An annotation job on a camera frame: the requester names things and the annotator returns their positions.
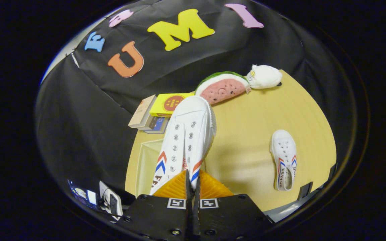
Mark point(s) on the watermelon slice plush toy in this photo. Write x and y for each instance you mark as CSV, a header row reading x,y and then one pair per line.
x,y
223,88

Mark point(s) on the white plush toy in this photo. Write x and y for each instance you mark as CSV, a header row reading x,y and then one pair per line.
x,y
263,77

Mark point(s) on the black table edge bracket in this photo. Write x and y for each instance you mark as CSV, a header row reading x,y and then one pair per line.
x,y
332,170
305,190

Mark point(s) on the yellow book with red circle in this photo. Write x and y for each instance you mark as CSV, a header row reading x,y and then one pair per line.
x,y
161,105

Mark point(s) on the cream fabric storage box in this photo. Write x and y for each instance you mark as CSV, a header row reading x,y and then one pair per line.
x,y
146,167

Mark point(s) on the bright blue-white equipment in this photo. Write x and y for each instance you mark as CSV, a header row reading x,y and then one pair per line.
x,y
82,194

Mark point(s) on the white device with black panel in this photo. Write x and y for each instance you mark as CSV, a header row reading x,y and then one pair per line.
x,y
111,201

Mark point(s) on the grey book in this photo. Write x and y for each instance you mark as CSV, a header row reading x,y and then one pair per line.
x,y
147,123

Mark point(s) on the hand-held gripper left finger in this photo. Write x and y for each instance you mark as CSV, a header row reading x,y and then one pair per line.
x,y
156,214

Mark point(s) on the white striped canvas shoe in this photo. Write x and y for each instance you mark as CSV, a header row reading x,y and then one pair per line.
x,y
189,117
283,144

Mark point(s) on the blue book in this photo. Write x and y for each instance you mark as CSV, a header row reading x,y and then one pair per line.
x,y
158,125

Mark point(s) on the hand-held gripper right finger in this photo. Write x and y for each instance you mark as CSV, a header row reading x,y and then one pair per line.
x,y
230,214

